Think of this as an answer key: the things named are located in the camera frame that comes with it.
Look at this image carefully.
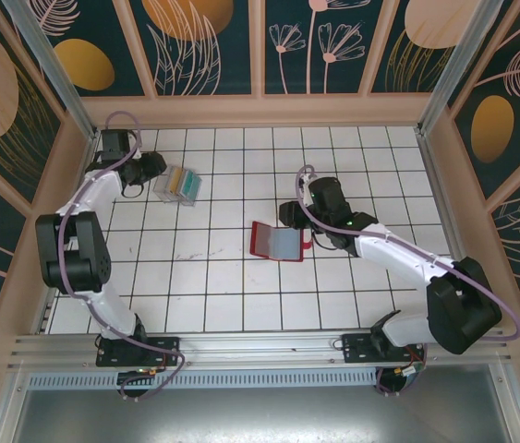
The teal credit card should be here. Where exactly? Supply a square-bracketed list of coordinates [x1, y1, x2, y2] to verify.
[180, 170, 202, 199]

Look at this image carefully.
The red card holder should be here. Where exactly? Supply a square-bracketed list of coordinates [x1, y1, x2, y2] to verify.
[249, 220, 315, 264]

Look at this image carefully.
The grey metal sheet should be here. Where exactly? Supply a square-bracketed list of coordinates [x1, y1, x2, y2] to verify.
[0, 364, 520, 443]

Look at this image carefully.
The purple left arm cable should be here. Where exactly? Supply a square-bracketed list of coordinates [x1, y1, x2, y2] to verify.
[58, 110, 187, 401]

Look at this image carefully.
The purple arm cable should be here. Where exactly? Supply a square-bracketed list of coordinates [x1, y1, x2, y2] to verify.
[58, 110, 187, 401]
[296, 164, 520, 399]

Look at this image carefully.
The aluminium table side rail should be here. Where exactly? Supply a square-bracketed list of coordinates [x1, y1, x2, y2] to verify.
[415, 131, 490, 329]
[35, 131, 100, 336]

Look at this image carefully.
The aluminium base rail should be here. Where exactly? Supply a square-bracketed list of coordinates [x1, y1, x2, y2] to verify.
[7, 326, 514, 370]

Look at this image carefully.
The aluminium corner post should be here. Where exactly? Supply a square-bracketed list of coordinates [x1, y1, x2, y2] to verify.
[0, 0, 100, 141]
[417, 0, 506, 136]

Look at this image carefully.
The grey slotted cable duct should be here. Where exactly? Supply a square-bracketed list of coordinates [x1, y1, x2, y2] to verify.
[26, 370, 381, 389]

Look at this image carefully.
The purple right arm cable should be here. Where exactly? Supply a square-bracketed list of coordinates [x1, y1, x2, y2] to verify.
[296, 164, 520, 399]

